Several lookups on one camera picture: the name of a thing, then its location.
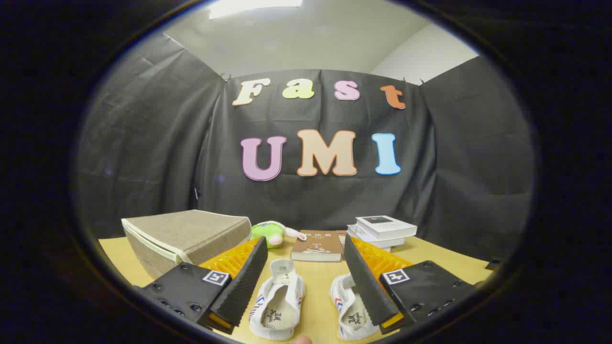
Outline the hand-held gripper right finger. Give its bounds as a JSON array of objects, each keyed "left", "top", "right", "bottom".
[{"left": 343, "top": 234, "right": 481, "bottom": 335}]

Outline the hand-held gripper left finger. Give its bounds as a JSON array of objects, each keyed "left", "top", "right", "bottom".
[{"left": 136, "top": 236, "right": 268, "bottom": 335}]

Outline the white canvas shoe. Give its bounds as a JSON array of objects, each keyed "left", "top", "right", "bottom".
[
  {"left": 329, "top": 273, "right": 381, "bottom": 341},
  {"left": 249, "top": 258, "right": 306, "bottom": 341}
]

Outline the beige fabric storage box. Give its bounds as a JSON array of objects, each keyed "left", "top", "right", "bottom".
[{"left": 121, "top": 209, "right": 252, "bottom": 280}]

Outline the green plush toy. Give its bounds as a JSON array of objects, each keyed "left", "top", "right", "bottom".
[{"left": 251, "top": 221, "right": 307, "bottom": 249}]

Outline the brown cover book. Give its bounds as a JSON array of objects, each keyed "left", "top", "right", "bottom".
[
  {"left": 291, "top": 230, "right": 343, "bottom": 262},
  {"left": 336, "top": 230, "right": 393, "bottom": 252}
]

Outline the white book dark cover picture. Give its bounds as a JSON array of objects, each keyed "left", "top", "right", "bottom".
[{"left": 356, "top": 215, "right": 417, "bottom": 240}]

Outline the black backdrop cloth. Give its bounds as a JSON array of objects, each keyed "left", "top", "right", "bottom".
[{"left": 74, "top": 33, "right": 535, "bottom": 261}]

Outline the ceiling light panel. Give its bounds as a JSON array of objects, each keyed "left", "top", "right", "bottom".
[{"left": 209, "top": 0, "right": 303, "bottom": 20}]

